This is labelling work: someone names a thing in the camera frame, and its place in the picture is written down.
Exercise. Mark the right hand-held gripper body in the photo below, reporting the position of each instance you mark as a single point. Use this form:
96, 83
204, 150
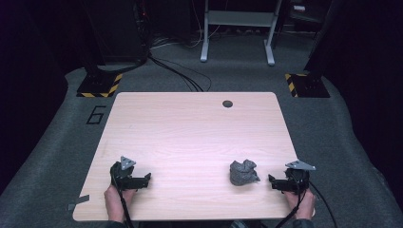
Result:
297, 180

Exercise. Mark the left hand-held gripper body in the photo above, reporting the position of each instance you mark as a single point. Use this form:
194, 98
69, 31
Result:
122, 177

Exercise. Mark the grey towel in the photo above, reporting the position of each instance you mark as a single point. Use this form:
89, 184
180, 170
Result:
243, 172

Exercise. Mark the person's right hand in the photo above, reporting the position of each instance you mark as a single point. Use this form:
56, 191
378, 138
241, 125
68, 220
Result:
305, 204

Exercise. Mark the person's left hand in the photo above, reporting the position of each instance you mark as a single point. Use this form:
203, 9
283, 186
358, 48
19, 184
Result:
114, 202

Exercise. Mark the grey tape strip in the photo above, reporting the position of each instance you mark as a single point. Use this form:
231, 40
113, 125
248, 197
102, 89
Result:
78, 202

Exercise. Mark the round dark table grommet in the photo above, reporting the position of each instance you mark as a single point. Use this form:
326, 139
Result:
227, 104

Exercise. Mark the dark cabinet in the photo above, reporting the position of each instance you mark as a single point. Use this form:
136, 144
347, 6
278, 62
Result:
117, 28

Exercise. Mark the white metal stand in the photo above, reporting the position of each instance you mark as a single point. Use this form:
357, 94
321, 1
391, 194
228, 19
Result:
240, 18

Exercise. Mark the small white box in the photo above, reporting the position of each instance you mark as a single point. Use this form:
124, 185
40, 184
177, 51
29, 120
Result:
299, 8

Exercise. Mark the black yellow striped base plate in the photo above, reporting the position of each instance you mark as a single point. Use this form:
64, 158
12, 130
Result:
309, 85
99, 85

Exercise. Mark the dark upright post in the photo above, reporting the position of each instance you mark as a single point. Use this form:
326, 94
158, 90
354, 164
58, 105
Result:
323, 38

